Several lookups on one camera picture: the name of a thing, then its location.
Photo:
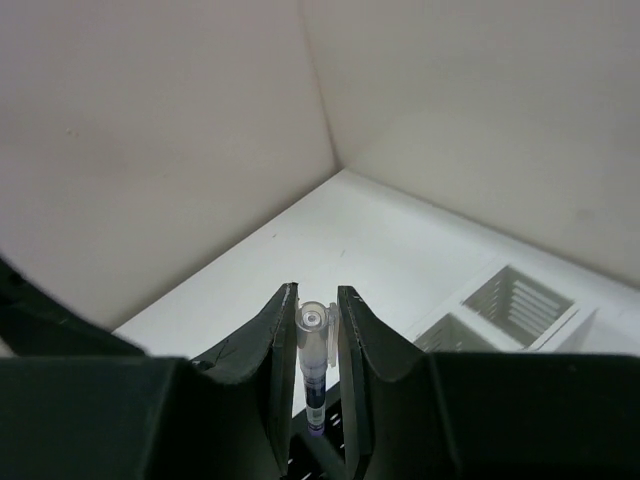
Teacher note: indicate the white two-slot container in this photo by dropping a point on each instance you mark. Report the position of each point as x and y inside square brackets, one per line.
[505, 309]

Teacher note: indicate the purple gel pen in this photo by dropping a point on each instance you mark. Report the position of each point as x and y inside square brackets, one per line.
[317, 330]

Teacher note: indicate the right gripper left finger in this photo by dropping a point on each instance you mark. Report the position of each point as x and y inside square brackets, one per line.
[247, 418]

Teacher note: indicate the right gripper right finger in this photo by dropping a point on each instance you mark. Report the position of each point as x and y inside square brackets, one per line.
[383, 385]

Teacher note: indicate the black two-slot container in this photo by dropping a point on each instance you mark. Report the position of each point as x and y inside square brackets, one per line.
[321, 457]

